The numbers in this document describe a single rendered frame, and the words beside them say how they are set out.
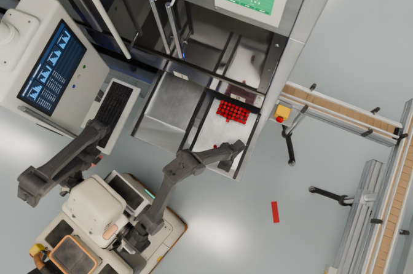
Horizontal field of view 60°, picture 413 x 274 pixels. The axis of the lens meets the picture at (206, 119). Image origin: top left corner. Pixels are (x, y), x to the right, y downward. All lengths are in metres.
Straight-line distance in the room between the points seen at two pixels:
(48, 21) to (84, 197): 0.75
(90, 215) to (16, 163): 1.83
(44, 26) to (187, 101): 0.87
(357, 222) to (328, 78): 1.28
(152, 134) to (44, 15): 0.84
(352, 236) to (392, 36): 1.84
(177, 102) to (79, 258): 0.99
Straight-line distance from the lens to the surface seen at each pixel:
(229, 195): 2.87
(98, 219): 1.56
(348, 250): 2.46
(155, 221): 1.58
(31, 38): 1.66
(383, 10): 3.66
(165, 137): 2.05
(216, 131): 2.03
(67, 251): 2.12
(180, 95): 2.10
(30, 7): 1.75
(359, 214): 2.48
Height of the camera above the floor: 2.86
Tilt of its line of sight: 75 degrees down
